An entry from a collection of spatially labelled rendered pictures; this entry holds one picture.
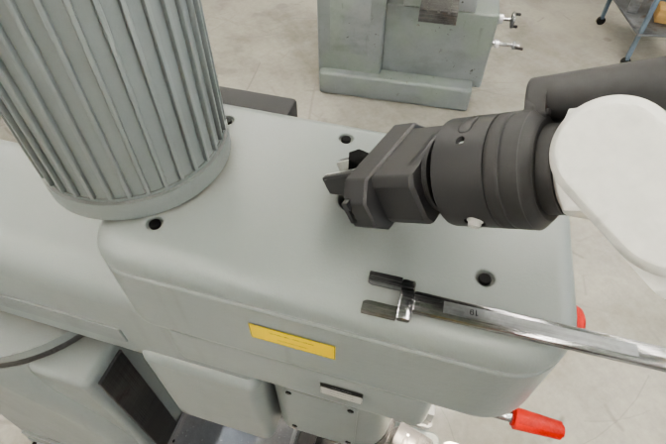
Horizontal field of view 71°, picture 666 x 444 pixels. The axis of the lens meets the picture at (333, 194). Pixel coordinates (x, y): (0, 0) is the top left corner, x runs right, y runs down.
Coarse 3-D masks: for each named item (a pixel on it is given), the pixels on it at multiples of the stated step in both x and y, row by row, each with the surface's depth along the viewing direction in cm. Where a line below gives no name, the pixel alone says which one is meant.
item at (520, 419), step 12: (516, 408) 51; (504, 420) 52; (516, 420) 51; (528, 420) 51; (540, 420) 51; (552, 420) 51; (528, 432) 51; (540, 432) 50; (552, 432) 50; (564, 432) 50
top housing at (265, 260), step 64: (256, 128) 56; (320, 128) 56; (256, 192) 49; (320, 192) 49; (128, 256) 44; (192, 256) 44; (256, 256) 44; (320, 256) 44; (384, 256) 44; (448, 256) 44; (512, 256) 44; (192, 320) 50; (256, 320) 45; (320, 320) 42; (384, 320) 40; (576, 320) 40; (384, 384) 48; (448, 384) 43; (512, 384) 40
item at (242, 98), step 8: (224, 88) 90; (232, 88) 91; (224, 96) 89; (232, 96) 89; (240, 96) 89; (248, 96) 89; (256, 96) 89; (264, 96) 89; (272, 96) 89; (232, 104) 87; (240, 104) 87; (248, 104) 87; (256, 104) 87; (264, 104) 87; (272, 104) 87; (280, 104) 87; (288, 104) 87; (272, 112) 85; (280, 112) 85; (288, 112) 86; (296, 112) 90
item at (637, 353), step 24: (408, 288) 40; (384, 312) 39; (408, 312) 39; (432, 312) 39; (456, 312) 39; (480, 312) 39; (504, 312) 39; (528, 336) 37; (552, 336) 37; (576, 336) 37; (600, 336) 37; (624, 360) 36; (648, 360) 36
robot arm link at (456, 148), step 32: (416, 128) 43; (448, 128) 36; (480, 128) 33; (384, 160) 40; (416, 160) 37; (448, 160) 34; (480, 160) 32; (352, 192) 39; (384, 192) 38; (416, 192) 37; (448, 192) 34; (480, 192) 33; (384, 224) 40; (480, 224) 35
